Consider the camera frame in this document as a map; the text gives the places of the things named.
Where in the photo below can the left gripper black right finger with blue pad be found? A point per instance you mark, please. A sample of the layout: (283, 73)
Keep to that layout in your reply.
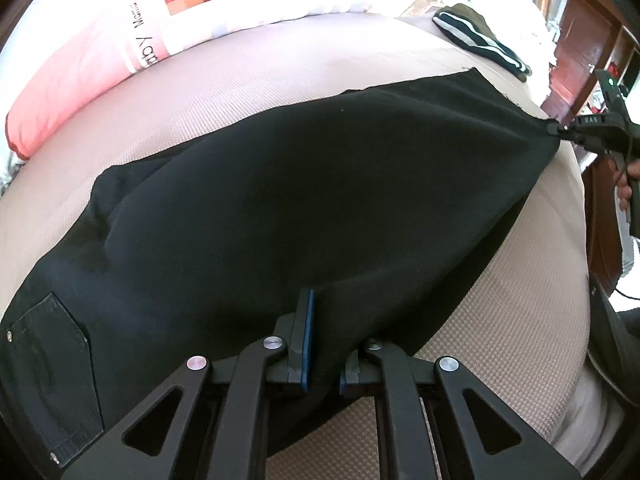
(437, 420)

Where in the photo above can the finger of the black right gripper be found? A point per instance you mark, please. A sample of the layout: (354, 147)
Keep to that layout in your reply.
(569, 132)

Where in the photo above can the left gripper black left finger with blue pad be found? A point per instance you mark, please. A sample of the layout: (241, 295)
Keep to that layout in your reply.
(209, 420)

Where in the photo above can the black denim pants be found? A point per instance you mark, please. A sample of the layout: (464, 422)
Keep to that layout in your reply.
(387, 202)

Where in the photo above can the person's hand on gripper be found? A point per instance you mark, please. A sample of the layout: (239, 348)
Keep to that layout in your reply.
(621, 180)

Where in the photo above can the red-brown wooden cabinet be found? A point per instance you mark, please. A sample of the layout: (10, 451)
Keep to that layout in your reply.
(593, 35)

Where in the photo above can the beige woven bed mat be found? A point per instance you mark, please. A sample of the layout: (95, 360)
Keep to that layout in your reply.
(522, 328)

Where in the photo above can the dark striped folded garment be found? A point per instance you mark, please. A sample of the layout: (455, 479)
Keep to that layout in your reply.
(468, 30)

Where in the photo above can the pink checked bolster pillow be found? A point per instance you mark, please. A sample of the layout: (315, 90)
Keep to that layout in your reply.
(63, 54)

